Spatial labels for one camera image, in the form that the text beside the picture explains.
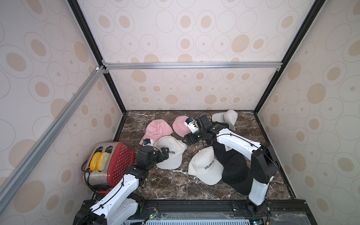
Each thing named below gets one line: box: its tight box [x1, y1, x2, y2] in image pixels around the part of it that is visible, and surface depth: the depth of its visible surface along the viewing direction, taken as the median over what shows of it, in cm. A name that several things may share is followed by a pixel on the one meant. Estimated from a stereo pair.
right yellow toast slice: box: [97, 151, 112, 173], surface depth 73 cm
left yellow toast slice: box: [89, 151, 102, 172], surface depth 71 cm
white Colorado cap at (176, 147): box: [153, 135, 188, 170], surface depth 94 cm
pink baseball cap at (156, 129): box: [139, 119, 173, 146], surface depth 104 cm
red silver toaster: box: [82, 142, 136, 194], surface depth 73 cm
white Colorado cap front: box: [187, 146, 225, 186], surface depth 86 cm
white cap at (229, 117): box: [211, 109, 239, 131], surface depth 108 cm
